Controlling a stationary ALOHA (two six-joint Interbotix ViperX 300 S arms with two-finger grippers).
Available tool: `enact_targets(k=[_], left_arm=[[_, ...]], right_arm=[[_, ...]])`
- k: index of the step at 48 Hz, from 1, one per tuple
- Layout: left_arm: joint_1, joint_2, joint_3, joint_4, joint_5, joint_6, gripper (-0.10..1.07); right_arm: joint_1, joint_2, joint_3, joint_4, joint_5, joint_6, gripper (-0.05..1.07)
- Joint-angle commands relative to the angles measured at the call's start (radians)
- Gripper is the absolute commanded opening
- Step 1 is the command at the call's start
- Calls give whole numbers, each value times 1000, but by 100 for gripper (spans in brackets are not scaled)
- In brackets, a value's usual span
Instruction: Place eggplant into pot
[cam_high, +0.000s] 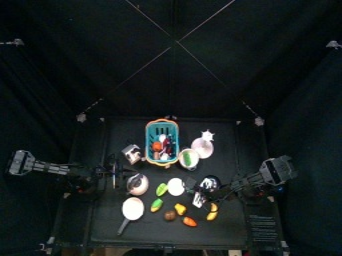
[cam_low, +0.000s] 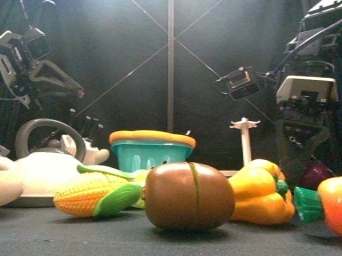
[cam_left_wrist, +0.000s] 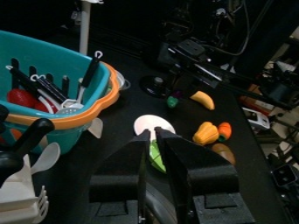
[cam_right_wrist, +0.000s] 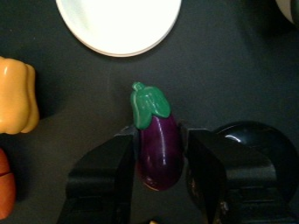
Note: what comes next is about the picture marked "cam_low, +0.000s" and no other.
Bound purple toy eggplant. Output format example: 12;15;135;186
299;161;334;192

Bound white mug tree stand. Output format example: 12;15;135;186
218;116;262;178

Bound black pronged utensil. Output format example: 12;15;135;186
67;107;106;144

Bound yellow toy bell pepper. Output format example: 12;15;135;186
227;158;297;226

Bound orange toy carrot green top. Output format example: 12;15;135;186
293;176;342;238

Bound brown toy kiwi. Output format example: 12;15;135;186
143;161;237;232

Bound teal basket with orange rim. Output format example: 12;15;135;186
108;129;198;174

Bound yellow toy corn cob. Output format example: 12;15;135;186
52;163;144;218

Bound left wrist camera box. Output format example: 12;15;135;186
22;27;54;60

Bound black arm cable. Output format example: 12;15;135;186
266;18;342;80

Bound grey vertical frame pole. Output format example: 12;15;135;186
167;0;177;133

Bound white kettle with grey handle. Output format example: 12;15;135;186
0;117;92;208

